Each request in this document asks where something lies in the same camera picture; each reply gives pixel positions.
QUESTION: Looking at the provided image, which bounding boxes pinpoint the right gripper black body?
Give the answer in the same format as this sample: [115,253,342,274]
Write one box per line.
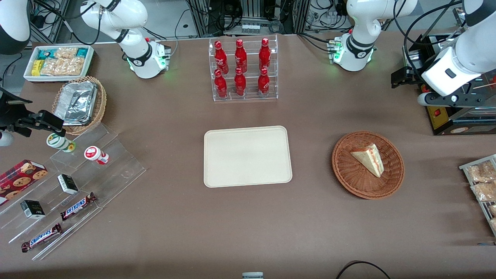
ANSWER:
[0,88,34,131]

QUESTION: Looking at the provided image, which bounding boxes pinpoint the triangular sandwich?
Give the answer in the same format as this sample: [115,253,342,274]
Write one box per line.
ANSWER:
[350,143,385,178]

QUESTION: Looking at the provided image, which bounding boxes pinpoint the aluminium foil tray stack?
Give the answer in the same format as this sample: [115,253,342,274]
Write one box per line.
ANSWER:
[54,81,98,126]

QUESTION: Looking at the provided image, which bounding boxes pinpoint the light wicker basket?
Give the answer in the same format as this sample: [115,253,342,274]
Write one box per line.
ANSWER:
[52,76,107,136]

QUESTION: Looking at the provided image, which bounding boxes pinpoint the round brown wicker basket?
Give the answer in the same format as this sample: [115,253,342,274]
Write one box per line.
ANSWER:
[331,131,405,200]

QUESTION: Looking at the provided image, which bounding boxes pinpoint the tray of packaged pastries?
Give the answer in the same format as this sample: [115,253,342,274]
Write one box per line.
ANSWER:
[459,154,496,237]

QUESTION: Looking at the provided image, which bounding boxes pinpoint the beige plastic serving tray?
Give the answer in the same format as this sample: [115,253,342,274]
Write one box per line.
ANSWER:
[203,125,293,189]

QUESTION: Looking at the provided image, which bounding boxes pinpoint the green white yogurt cup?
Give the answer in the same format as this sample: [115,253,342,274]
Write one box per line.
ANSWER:
[46,133,76,153]

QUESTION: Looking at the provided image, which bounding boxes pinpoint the white rectangular snack bin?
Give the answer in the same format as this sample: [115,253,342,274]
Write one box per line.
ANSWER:
[23,45,95,83]

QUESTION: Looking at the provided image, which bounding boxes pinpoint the red tartan cookie box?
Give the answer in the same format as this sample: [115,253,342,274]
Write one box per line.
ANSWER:
[0,159,49,206]

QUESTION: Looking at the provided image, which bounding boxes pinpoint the black food warmer machine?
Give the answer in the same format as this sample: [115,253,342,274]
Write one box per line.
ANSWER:
[402,33,496,136]

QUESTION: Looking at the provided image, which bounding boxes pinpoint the red white yogurt cup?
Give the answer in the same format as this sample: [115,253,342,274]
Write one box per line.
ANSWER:
[84,146,110,165]

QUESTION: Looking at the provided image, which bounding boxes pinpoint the large clear cracker bag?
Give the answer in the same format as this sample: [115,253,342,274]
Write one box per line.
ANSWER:
[40,57,85,76]

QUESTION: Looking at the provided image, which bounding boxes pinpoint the small black carton box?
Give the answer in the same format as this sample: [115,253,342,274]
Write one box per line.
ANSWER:
[57,174,79,195]
[20,200,46,220]

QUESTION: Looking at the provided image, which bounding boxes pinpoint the small clear cracker bag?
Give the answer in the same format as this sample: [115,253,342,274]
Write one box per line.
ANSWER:
[53,47,78,59]

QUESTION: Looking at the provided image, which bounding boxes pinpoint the clear acrylic stepped stand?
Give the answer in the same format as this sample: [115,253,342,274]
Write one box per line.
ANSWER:
[0,123,147,261]

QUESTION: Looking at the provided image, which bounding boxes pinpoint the Snickers chocolate bar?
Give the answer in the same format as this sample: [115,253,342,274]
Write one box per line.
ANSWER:
[60,192,98,222]
[21,223,63,253]

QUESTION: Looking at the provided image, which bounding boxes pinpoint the red cola bottle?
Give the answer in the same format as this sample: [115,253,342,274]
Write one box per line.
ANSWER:
[214,69,229,99]
[234,67,247,97]
[214,40,229,75]
[258,38,272,71]
[257,68,271,98]
[234,39,248,73]

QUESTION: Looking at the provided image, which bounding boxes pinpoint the clear acrylic bottle rack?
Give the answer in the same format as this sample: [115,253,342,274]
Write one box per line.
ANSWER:
[208,34,279,102]

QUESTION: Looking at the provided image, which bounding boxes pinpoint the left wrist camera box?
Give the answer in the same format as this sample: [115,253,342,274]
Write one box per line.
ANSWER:
[417,91,496,108]

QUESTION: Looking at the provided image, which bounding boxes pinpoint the aluminium frame rack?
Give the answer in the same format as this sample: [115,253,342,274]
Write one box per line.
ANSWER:
[187,0,311,38]

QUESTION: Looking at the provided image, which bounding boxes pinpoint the black looped cable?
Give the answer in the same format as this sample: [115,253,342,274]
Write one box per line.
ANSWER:
[335,260,392,279]

